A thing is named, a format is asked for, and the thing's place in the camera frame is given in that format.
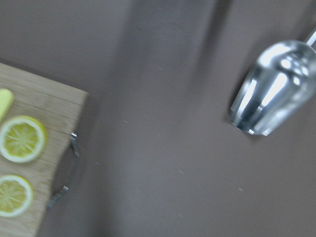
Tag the lemon half thick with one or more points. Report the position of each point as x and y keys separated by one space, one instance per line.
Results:
x=22 y=139

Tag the yellow plastic knife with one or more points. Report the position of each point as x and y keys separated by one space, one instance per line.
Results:
x=6 y=101

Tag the bamboo cutting board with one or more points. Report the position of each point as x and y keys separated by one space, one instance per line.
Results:
x=58 y=107

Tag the lemon slice far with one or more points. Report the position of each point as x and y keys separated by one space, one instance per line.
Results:
x=16 y=195

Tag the metal scoop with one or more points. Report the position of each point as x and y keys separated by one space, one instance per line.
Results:
x=281 y=80

